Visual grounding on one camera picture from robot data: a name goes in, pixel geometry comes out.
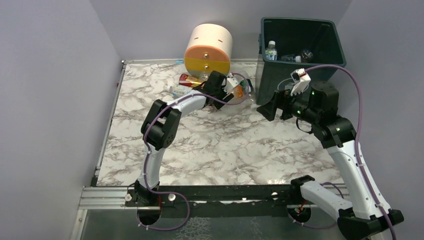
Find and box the cream orange round drawer box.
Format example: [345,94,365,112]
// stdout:
[183,23,233,77]

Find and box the blue label clear bottle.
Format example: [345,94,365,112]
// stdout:
[280,48,314,63]

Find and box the orange label clear bottle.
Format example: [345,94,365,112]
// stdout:
[232,84,249,99]

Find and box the white label long bottle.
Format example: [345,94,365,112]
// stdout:
[169,84,193,98]

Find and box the red gold label bottle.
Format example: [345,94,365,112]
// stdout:
[178,73,203,88]

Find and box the dark green plastic bin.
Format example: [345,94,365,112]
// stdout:
[255,17,347,105]

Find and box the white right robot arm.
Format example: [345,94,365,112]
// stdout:
[257,81,405,240]

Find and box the white blue label bottle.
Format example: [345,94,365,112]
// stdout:
[265,40,278,61]

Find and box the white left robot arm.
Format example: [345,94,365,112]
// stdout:
[134,71,232,205]

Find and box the clear bottle green-white cap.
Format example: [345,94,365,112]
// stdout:
[247,88,258,110]

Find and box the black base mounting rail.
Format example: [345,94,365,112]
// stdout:
[124,175,313,225]

